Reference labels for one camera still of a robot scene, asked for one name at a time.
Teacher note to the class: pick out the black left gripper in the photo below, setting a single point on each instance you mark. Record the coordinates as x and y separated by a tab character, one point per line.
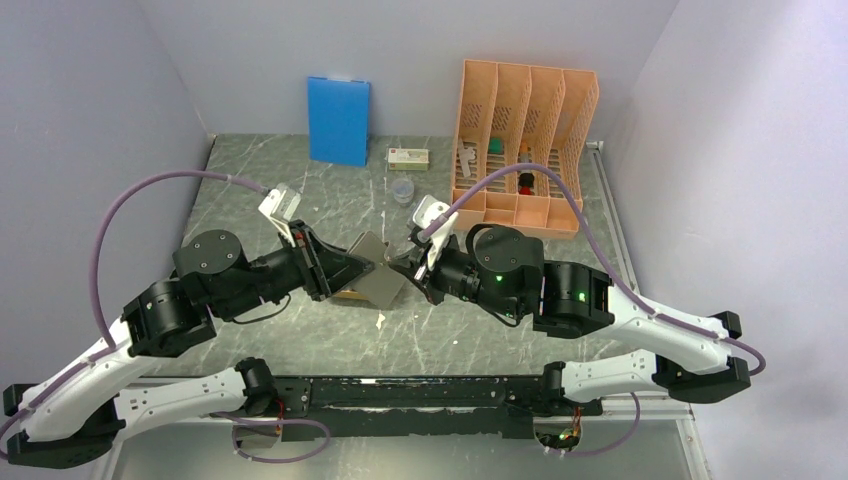
328	270

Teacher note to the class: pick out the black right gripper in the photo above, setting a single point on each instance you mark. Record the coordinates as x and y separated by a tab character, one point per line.
415	266

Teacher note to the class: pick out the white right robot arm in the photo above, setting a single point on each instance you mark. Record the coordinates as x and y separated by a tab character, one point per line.
506	274

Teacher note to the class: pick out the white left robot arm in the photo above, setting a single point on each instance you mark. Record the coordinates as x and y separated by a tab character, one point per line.
78	414

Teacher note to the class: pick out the orange oval plastic tray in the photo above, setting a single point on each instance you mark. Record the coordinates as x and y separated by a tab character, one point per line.
350	295

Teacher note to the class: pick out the clear round plastic jar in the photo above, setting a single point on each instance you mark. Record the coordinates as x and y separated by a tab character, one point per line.
402	190

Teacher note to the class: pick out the small green white carton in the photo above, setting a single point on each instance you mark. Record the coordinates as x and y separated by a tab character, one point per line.
407	159

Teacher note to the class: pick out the black red stamp knob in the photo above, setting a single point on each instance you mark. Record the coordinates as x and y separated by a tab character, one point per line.
526	183

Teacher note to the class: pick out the green eraser block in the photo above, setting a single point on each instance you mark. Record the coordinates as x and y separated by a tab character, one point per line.
495	146

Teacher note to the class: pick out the blue upright box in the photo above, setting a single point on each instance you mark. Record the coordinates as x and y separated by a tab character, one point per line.
338	120

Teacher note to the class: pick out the orange grey utility knife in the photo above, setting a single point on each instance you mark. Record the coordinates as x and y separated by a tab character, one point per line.
524	153

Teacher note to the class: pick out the peach desk file organizer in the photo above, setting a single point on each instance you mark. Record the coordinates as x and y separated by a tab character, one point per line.
514	113

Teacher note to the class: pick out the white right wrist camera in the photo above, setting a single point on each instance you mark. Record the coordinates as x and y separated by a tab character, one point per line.
431	226

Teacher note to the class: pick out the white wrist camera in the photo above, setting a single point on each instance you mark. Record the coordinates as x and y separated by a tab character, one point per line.
279	207
431	226

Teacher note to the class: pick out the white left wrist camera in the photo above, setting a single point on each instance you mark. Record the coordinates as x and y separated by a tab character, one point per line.
279	207

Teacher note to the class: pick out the grey metal bracket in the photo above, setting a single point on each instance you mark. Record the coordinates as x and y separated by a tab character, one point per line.
466	154

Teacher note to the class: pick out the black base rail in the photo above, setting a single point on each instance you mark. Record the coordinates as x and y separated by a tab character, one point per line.
506	405

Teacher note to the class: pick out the aluminium frame rail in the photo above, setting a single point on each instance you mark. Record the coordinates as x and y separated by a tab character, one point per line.
651	437

